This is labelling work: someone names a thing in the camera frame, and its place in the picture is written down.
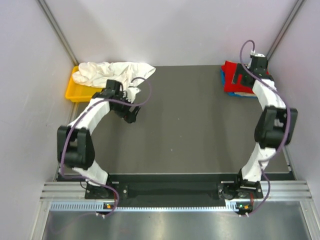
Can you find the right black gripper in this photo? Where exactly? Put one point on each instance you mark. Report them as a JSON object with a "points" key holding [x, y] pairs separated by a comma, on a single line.
{"points": [[240, 70]]}

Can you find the slotted grey cable duct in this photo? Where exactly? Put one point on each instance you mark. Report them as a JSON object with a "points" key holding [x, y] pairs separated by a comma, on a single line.
{"points": [[60, 206]]}

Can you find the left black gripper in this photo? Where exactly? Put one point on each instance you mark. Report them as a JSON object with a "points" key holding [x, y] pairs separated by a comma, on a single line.
{"points": [[128, 117]]}

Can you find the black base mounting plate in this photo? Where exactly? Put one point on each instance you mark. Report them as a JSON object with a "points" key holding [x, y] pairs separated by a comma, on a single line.
{"points": [[170, 190]]}

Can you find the folded beige t-shirt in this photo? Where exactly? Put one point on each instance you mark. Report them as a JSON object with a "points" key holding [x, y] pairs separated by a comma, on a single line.
{"points": [[245, 94]]}

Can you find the folded blue t-shirt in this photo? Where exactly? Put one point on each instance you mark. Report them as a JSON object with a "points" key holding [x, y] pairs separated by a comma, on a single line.
{"points": [[231, 94]]}

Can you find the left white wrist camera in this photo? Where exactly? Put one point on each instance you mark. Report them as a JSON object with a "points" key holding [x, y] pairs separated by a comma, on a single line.
{"points": [[131, 94]]}

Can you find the yellow plastic bin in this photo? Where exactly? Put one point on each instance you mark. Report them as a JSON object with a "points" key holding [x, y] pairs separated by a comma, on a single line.
{"points": [[78, 93]]}

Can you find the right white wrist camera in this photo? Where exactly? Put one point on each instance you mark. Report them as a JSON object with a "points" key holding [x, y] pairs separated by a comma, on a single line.
{"points": [[253, 54]]}

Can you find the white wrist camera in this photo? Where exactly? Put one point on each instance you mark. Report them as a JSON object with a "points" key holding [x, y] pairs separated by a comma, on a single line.
{"points": [[253, 54], [131, 94]]}

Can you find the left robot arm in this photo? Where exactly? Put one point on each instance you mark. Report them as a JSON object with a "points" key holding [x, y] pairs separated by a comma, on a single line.
{"points": [[75, 148]]}

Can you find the aluminium frame rail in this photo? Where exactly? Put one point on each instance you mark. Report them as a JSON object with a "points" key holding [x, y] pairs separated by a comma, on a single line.
{"points": [[280, 191]]}

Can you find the red t-shirt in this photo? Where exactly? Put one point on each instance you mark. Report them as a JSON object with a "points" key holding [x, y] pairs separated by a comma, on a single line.
{"points": [[229, 69]]}

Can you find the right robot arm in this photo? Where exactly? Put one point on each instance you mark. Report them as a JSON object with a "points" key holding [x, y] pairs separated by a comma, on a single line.
{"points": [[274, 128]]}

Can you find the white t-shirt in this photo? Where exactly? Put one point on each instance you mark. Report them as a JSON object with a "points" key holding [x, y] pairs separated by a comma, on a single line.
{"points": [[130, 74]]}

